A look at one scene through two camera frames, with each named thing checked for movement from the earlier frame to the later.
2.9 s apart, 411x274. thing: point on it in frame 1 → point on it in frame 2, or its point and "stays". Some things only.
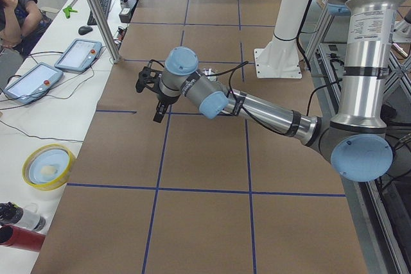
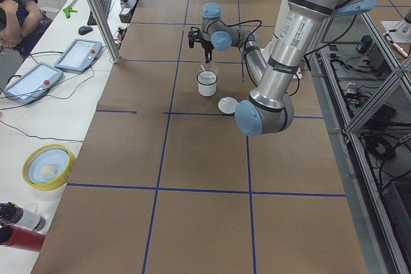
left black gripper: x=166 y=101 → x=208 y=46
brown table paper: x=194 y=194 stays
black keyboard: x=105 y=2 stays
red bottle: x=11 y=235 stays
